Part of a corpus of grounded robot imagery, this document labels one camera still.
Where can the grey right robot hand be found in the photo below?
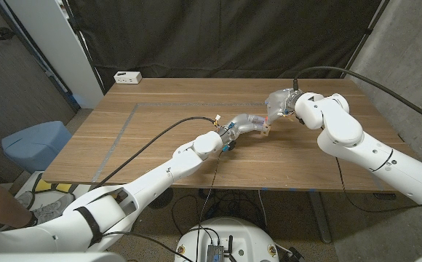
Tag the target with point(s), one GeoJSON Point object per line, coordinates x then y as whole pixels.
{"type": "Point", "coordinates": [280, 102]}

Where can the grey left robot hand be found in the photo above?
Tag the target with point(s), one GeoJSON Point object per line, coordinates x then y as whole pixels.
{"type": "Point", "coordinates": [243, 123]}

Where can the wooden block with holes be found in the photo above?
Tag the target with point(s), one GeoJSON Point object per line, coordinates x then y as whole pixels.
{"type": "Point", "coordinates": [265, 131]}

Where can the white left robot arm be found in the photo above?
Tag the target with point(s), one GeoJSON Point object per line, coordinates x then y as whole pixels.
{"type": "Point", "coordinates": [160, 174]}

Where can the grey tape outline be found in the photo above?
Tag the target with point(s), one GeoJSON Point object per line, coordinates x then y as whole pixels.
{"type": "Point", "coordinates": [178, 104]}

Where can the black backdrop curtain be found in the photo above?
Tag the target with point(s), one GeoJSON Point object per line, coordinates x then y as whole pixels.
{"type": "Point", "coordinates": [214, 36]}

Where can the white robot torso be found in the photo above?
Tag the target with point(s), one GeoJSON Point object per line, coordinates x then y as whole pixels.
{"type": "Point", "coordinates": [229, 229]}

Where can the round black floor fan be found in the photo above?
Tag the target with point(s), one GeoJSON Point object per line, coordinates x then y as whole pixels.
{"type": "Point", "coordinates": [162, 198]}

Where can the black backdrop stand pole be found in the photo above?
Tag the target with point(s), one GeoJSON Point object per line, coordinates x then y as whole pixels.
{"type": "Point", "coordinates": [368, 31]}
{"type": "Point", "coordinates": [87, 54]}

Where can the grey table leg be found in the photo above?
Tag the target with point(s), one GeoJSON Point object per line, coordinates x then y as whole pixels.
{"type": "Point", "coordinates": [320, 218]}

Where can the white power strip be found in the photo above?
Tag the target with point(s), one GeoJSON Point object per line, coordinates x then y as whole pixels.
{"type": "Point", "coordinates": [127, 77]}

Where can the black antenna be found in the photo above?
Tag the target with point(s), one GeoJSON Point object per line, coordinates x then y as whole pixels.
{"type": "Point", "coordinates": [230, 247]}

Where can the grey electronics box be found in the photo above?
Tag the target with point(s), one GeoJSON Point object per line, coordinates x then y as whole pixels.
{"type": "Point", "coordinates": [215, 253]}

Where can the white cabinet panel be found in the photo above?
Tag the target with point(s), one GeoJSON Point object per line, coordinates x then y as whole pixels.
{"type": "Point", "coordinates": [58, 47]}

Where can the blue-grey plastic bin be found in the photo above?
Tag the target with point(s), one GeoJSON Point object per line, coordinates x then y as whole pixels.
{"type": "Point", "coordinates": [32, 145]}

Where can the grey sneaker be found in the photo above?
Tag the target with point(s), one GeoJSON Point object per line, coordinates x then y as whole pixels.
{"type": "Point", "coordinates": [49, 209]}

